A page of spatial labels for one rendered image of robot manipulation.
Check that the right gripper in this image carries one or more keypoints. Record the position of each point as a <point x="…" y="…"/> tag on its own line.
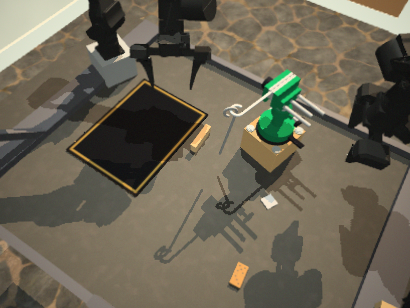
<point x="378" y="119"/>

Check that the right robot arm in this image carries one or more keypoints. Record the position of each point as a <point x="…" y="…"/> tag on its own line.
<point x="397" y="98"/>

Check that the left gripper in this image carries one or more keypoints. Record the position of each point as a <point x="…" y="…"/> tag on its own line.
<point x="143" y="52"/>

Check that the black mat with tan border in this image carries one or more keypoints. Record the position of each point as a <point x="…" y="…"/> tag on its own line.
<point x="132" y="142"/>

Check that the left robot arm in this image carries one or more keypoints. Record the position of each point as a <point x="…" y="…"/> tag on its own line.
<point x="107" y="17"/>

